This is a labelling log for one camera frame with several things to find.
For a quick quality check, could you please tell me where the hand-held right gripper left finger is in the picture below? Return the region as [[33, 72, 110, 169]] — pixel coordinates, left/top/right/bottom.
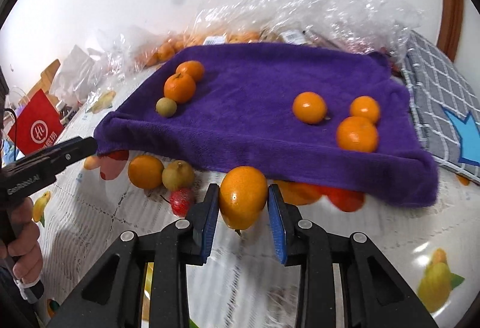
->
[[47, 183, 220, 328]]

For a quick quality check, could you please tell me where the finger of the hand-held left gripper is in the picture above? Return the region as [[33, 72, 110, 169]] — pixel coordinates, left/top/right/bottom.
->
[[35, 137, 98, 176]]

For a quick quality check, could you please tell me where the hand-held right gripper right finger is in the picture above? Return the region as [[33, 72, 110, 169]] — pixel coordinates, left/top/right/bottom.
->
[[268, 183, 439, 328]]

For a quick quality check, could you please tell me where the oval orange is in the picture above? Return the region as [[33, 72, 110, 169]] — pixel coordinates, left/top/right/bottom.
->
[[219, 166, 269, 230]]

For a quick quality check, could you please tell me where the small green-brown fruit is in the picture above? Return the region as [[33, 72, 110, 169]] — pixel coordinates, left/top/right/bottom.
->
[[156, 97, 177, 118]]

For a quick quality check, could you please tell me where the purple towel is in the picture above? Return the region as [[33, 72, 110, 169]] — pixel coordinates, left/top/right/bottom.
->
[[94, 43, 440, 209]]

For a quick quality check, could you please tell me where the person's left hand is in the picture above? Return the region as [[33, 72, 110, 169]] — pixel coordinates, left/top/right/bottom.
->
[[5, 197, 44, 281]]

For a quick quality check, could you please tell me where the red lychee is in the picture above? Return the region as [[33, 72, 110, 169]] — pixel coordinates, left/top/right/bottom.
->
[[169, 188, 195, 218]]

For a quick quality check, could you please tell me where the red paper bag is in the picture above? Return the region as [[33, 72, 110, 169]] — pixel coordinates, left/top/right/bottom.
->
[[7, 88, 65, 157]]

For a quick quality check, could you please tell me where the green-yellow small fruit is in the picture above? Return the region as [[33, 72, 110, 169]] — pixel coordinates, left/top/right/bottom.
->
[[162, 160, 195, 191]]

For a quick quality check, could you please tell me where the red fruit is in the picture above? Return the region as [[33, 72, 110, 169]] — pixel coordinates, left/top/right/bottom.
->
[[323, 188, 365, 212]]

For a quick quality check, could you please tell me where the white plastic bag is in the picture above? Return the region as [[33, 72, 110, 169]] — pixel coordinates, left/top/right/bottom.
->
[[49, 45, 99, 101]]

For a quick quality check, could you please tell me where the wooden rack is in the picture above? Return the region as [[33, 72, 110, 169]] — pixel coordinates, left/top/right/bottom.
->
[[37, 59, 61, 89]]

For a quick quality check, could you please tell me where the printed fruit tablecloth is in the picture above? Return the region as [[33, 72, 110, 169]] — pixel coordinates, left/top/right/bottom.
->
[[30, 62, 480, 328]]

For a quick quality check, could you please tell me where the small clear plastic bag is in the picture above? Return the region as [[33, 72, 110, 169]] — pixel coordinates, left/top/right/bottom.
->
[[88, 32, 130, 105]]

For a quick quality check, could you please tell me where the clear plastic bag of oranges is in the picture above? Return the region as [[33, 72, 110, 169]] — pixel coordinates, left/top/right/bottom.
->
[[125, 26, 263, 68]]

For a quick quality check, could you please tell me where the grey checked cloth blue star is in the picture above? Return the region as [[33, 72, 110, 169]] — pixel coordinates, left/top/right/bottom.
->
[[399, 30, 480, 186]]

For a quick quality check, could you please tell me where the brown wooden door frame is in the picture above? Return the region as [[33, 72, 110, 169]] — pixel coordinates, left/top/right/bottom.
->
[[437, 0, 468, 63]]

